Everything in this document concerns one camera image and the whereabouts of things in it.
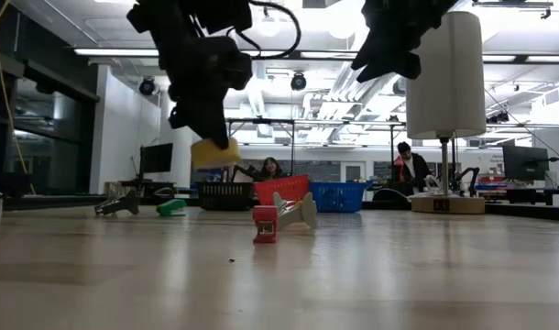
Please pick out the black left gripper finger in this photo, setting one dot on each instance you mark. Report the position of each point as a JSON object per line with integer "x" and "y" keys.
{"x": 213, "y": 119}

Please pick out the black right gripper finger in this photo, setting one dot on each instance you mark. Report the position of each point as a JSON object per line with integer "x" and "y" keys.
{"x": 375, "y": 62}
{"x": 408, "y": 64}

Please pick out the yellow tape roll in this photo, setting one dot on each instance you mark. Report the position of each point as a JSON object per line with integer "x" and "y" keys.
{"x": 215, "y": 159}

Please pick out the green stapler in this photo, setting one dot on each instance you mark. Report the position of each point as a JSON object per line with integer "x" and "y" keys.
{"x": 172, "y": 207}

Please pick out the small red toy block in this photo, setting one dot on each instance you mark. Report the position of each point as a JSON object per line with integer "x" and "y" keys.
{"x": 266, "y": 224}

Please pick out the background black robot arm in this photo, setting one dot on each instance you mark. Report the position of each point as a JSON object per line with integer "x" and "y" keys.
{"x": 467, "y": 176}

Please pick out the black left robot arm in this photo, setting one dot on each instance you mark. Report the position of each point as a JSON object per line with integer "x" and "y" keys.
{"x": 169, "y": 18}

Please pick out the white shade table lamp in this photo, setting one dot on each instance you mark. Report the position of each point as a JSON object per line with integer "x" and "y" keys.
{"x": 444, "y": 73}

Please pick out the black ceiling speaker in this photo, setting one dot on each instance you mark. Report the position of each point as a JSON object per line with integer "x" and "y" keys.
{"x": 299, "y": 81}
{"x": 147, "y": 86}

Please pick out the black computer monitor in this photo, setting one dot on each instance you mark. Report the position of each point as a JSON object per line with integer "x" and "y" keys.
{"x": 156, "y": 158}
{"x": 524, "y": 162}

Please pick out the round white pendant light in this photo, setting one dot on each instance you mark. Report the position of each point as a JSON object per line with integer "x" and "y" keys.
{"x": 269, "y": 26}

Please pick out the person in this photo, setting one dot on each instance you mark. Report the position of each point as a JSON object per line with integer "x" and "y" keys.
{"x": 271, "y": 169}
{"x": 412, "y": 169}

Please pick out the black plastic basket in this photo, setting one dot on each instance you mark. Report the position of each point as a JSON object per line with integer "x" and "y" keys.
{"x": 224, "y": 196}

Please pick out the red plastic basket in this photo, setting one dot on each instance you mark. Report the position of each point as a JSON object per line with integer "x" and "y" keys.
{"x": 281, "y": 190}

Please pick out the black rounded chair back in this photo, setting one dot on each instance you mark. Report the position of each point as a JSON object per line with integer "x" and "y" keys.
{"x": 389, "y": 196}

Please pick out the blue plastic basket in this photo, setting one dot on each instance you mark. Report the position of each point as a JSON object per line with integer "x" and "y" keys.
{"x": 336, "y": 197}

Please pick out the black metal gantry frame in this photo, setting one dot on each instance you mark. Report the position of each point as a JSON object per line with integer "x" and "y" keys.
{"x": 261, "y": 121}

